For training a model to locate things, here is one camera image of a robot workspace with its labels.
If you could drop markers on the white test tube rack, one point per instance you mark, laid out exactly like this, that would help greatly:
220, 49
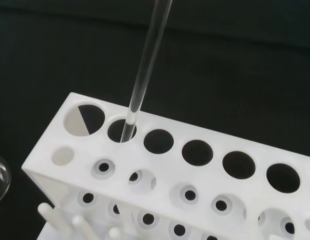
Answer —
177, 170

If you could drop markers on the black bench cloth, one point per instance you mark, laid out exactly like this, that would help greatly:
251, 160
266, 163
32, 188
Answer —
220, 62

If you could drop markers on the clear glass beaker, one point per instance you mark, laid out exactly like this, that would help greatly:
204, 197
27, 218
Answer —
4, 172

